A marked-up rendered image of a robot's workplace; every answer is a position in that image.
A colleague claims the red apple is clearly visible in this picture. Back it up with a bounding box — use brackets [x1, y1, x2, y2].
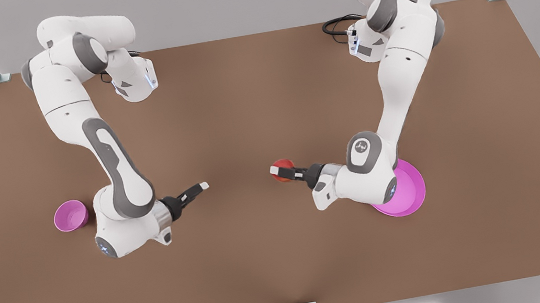
[272, 157, 297, 185]

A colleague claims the pink plate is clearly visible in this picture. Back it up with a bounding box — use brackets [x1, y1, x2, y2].
[366, 155, 430, 221]

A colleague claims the pink bowl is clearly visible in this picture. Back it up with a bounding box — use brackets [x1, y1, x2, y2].
[52, 198, 91, 234]

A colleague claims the black cable loop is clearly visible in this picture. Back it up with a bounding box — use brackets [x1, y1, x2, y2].
[321, 13, 367, 47]
[97, 49, 146, 84]

